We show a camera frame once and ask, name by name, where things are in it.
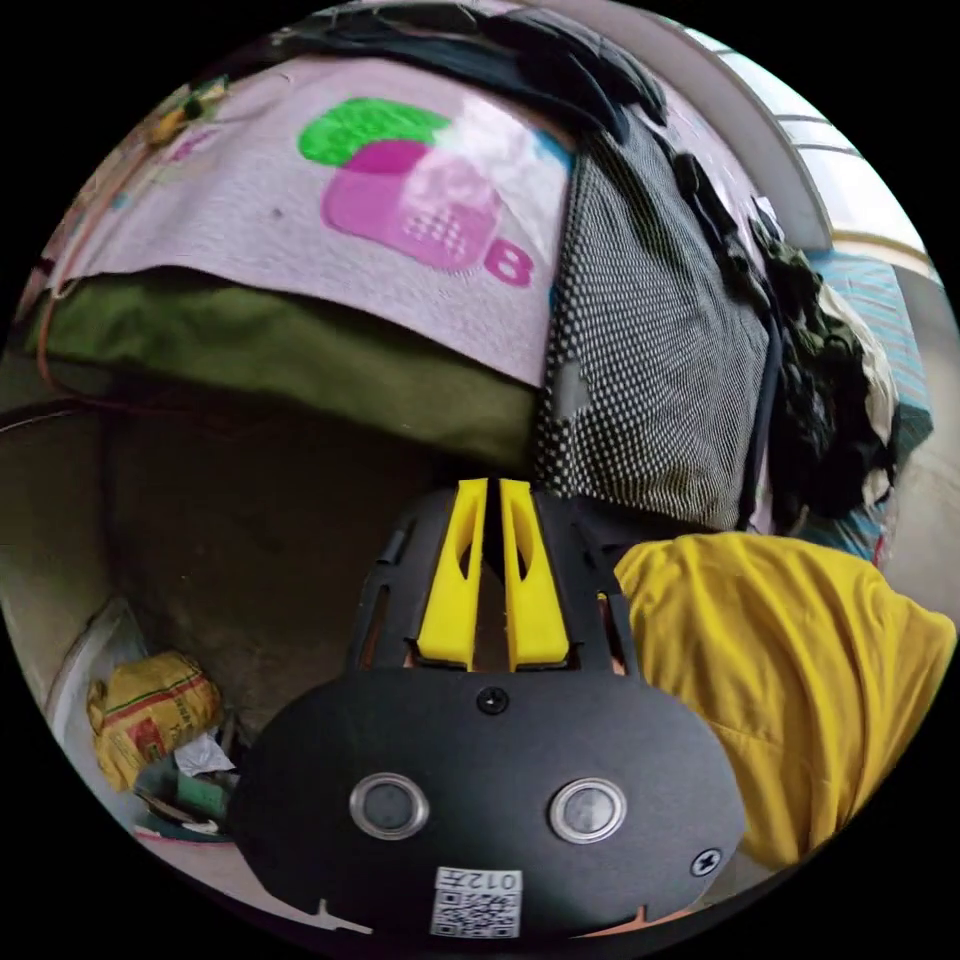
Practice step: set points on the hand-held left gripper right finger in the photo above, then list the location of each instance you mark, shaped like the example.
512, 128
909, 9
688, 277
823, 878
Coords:
534, 600

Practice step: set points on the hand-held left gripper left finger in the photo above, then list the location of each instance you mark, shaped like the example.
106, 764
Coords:
450, 592

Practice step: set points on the black and white patterned long sleeve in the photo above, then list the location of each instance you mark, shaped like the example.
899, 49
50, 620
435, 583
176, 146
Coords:
660, 337

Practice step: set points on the person's body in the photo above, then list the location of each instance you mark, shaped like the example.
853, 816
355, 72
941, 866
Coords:
787, 675

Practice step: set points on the yellow woven sack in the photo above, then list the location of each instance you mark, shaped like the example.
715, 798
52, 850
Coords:
154, 712

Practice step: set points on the pile of clothes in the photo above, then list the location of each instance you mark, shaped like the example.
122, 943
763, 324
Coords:
817, 390

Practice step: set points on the bed with pink printed sheet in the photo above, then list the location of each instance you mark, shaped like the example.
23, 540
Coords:
225, 225

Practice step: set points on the window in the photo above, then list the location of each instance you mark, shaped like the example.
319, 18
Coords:
832, 142

